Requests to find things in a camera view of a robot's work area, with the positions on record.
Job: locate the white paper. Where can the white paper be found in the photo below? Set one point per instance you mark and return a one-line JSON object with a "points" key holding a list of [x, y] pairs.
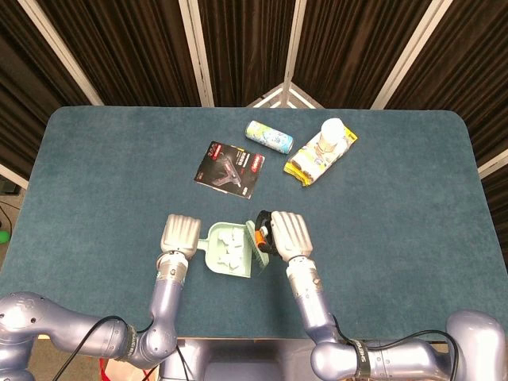
{"points": [[232, 246]]}

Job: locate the small green ball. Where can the small green ball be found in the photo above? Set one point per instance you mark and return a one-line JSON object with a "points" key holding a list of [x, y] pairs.
{"points": [[2, 237]]}

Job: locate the black glue gun packaging card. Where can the black glue gun packaging card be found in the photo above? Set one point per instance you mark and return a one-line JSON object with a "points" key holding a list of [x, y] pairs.
{"points": [[230, 168]]}

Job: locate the white screen frame bar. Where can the white screen frame bar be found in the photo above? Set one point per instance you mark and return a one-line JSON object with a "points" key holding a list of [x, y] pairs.
{"points": [[494, 162], [12, 174]]}

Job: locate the white triangular screen foot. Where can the white triangular screen foot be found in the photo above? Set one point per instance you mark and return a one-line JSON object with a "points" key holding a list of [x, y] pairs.
{"points": [[274, 95]]}

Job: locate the dark brown pleated curtain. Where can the dark brown pleated curtain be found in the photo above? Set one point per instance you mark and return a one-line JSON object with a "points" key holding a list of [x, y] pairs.
{"points": [[349, 43], [127, 47], [246, 43], [20, 79], [476, 71]]}

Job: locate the yellow snack package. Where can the yellow snack package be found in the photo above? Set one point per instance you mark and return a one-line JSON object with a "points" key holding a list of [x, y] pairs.
{"points": [[305, 162]]}

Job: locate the blue felt table mat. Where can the blue felt table mat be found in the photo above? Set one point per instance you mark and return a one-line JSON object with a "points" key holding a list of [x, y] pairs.
{"points": [[99, 198]]}

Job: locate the light green plastic dustpan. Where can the light green plastic dustpan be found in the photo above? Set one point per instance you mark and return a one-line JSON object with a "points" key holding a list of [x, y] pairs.
{"points": [[238, 272]]}

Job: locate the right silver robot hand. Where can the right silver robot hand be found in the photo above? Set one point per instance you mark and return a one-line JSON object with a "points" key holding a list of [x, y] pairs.
{"points": [[291, 234]]}

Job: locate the red and white bag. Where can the red and white bag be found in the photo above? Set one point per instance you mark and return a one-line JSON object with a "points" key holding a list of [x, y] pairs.
{"points": [[123, 371]]}

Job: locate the left silver purple robot arm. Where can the left silver purple robot arm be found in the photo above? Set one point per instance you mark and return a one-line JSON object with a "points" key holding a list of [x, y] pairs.
{"points": [[166, 293]]}

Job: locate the white screen frame post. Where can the white screen frame post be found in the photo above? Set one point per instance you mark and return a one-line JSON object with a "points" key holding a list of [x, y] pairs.
{"points": [[196, 51], [412, 51], [293, 43], [59, 49]]}

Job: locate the light green hand broom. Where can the light green hand broom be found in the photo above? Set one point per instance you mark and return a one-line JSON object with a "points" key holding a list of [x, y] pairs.
{"points": [[251, 234]]}

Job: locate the white paper cup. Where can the white paper cup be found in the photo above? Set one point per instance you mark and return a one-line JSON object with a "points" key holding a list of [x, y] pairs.
{"points": [[331, 131]]}

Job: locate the right silver purple robot arm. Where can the right silver purple robot arm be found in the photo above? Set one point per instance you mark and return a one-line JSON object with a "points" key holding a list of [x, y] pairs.
{"points": [[313, 301]]}

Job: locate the blue green drink can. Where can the blue green drink can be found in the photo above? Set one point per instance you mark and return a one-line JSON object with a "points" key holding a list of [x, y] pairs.
{"points": [[268, 137]]}

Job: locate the grey robot torso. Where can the grey robot torso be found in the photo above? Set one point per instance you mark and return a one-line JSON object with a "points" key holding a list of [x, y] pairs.
{"points": [[246, 365]]}

